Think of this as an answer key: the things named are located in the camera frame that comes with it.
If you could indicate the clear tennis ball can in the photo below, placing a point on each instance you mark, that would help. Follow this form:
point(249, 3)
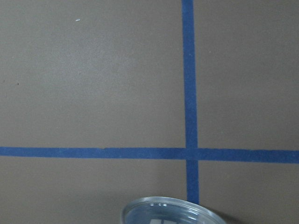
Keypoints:
point(166, 210)

